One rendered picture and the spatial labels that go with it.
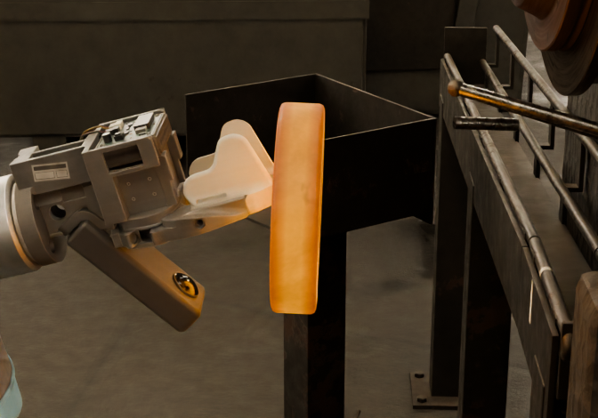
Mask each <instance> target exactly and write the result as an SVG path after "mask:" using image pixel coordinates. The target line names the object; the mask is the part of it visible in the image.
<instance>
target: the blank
mask: <svg viewBox="0 0 598 418"><path fill-rule="evenodd" d="M324 136H325V108H324V106H323V105H321V104H319V103H300V102H284V103H282V104H281V106H280V108H279V116H278V122H277V131H276V141H275V153H274V166H273V181H272V198H271V242H270V301H271V308H272V311H274V312H276V313H292V314H312V313H314V312H315V310H316V306H317V298H318V277H319V243H320V224H321V204H322V183H323V161H324Z"/></svg>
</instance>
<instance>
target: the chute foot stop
mask: <svg viewBox="0 0 598 418"><path fill-rule="evenodd" d="M487 33H488V28H464V27H445V34H444V55H445V53H449V54H450V55H451V57H452V59H453V61H454V62H455V65H456V67H457V70H458V72H459V74H460V76H461V77H462V79H463V81H464V83H465V84H484V73H485V72H484V71H483V69H482V67H481V65H480V60H481V59H484V60H486V55H487Z"/></svg>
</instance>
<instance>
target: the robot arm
mask: <svg viewBox="0 0 598 418"><path fill-rule="evenodd" d="M94 129H96V130H95V131H93V132H89V131H91V130H94ZM88 132H89V133H88ZM86 135H88V136H87V138H86V139H85V140H84V136H86ZM100 135H101V136H102V137H101V139H99V136H100ZM18 155H19V157H17V158H16V159H14V160H13V161H12V162H11V163H10V168H11V171H12V174H10V175H5V176H2V177H0V279H3V278H7V277H13V276H17V275H20V274H24V273H29V272H32V271H36V270H39V269H40V268H41V267H42V266H45V265H49V264H54V263H57V262H61V261H63V260H64V258H65V256H66V252H67V246H69V247H71V248H72V249H73V250H75V251H76V252H77V253H79V254H80V255H81V256H82V257H84V258H85V259H86V260H88V261H89V262H90V263H91V264H92V265H93V266H94V267H96V268H97V269H99V270H100V271H101V272H102V273H104V274H105V275H106V276H107V277H109V278H110V279H112V280H113V281H114V282H115V283H117V284H118V285H119V286H121V287H122V288H123V289H124V290H126V291H127V292H128V293H129V294H131V295H132V296H133V297H134V298H135V299H136V300H138V301H139V302H141V303H142V304H143V305H144V306H146V307H147V308H148V309H150V310H151V311H152V312H154V313H155V314H156V315H157V316H159V317H160V318H161V319H163V320H164V321H165V322H167V324H168V325H170V326H171V327H172V328H173V329H175V330H176V331H177V332H180V333H182V332H185V331H187V330H188V329H189V328H190V327H191V326H192V325H193V324H194V323H195V322H196V321H197V320H198V318H199V317H200V314H201V310H202V305H203V301H204V297H205V288H204V287H203V286H202V285H201V284H200V283H198V282H197V281H196V280H195V279H193V278H192V277H191V276H189V275H188V274H187V273H186V272H184V271H183V270H182V269H180V268H179V267H178V266H177V265H175V264H174V263H173V262H172V261H170V260H169V259H168V258H166V257H165V256H164V255H163V254H162V253H161V252H160V251H158V250H157V249H156V248H155V247H153V246H156V245H162V244H164V243H167V242H169V241H173V240H178V239H183V238H187V237H194V236H197V235H200V234H204V233H207V232H209V231H211V230H214V229H218V228H220V227H223V226H225V225H228V224H231V223H233V222H235V221H239V220H242V219H244V218H246V217H247V216H248V215H249V214H252V213H256V212H259V211H261V210H262V209H264V208H267V207H269V206H271V198H272V181H273V166H274V164H273V162H272V161H271V159H270V157H269V155H268V154H267V152H266V150H265V149H264V147H263V145H262V143H261V142H260V141H259V139H258V137H257V136H256V134H255V132H254V130H253V129H252V127H251V126H250V124H248V123H247V122H245V121H243V120H238V119H236V120H232V121H229V122H227V123H226V124H225V125H224V126H223V127H222V131H221V137H220V140H218V142H217V146H216V151H215V152H214V153H213V154H211V155H207V156H204V157H199V158H197V159H196V160H194V161H193V162H192V164H191V166H190V170H189V175H190V177H188V178H187V179H185V176H184V172H183V169H182V165H181V162H180V159H181V158H182V149H181V146H180V143H179V141H178V138H177V134H176V131H172V128H171V125H170V123H169V120H168V116H167V114H166V113H165V110H164V109H157V110H153V111H150V112H146V113H142V114H139V115H135V116H131V117H125V118H121V119H118V120H114V121H110V122H107V123H103V124H99V125H96V126H94V127H91V128H88V129H87V130H85V131H84V132H83V134H82V136H81V137H80V139H79V141H75V142H71V143H68V144H64V145H60V146H57V147H53V148H49V149H43V150H39V147H38V146H35V147H31V148H27V149H21V150H20V152H19V154H18ZM67 234H69V238H68V237H67ZM21 408H22V398H21V395H20V390H19V387H18V384H17V382H16V379H15V369H14V365H13V362H12V360H11V358H10V357H9V356H8V355H7V353H6V350H5V347H4V344H3V342H2V339H1V336H0V418H18V416H19V414H20V411H21Z"/></svg>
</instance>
